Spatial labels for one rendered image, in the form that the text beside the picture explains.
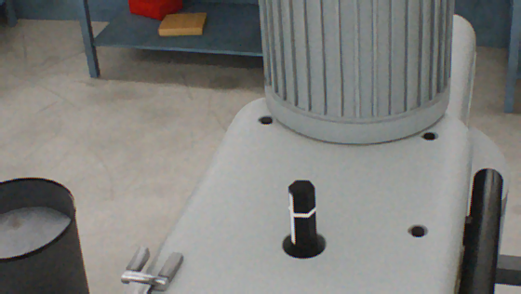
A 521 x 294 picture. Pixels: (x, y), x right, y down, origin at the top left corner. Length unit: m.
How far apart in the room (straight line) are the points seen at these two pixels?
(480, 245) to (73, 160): 3.67
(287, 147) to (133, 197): 3.21
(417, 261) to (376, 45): 0.21
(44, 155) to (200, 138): 0.86
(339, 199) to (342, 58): 0.13
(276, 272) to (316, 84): 0.21
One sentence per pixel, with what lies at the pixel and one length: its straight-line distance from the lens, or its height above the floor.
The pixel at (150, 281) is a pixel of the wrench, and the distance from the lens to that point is 0.66.
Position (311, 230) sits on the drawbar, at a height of 1.91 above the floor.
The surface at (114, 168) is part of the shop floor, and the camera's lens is 4.23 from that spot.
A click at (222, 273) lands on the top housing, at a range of 0.67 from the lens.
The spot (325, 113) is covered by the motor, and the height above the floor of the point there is 1.92.
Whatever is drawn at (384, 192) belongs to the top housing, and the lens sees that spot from 0.75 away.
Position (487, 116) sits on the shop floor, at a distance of 4.50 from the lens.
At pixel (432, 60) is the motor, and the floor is 1.97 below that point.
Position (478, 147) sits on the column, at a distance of 1.41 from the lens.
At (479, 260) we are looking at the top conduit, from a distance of 0.81.
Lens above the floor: 2.34
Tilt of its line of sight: 34 degrees down
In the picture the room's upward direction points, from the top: 5 degrees counter-clockwise
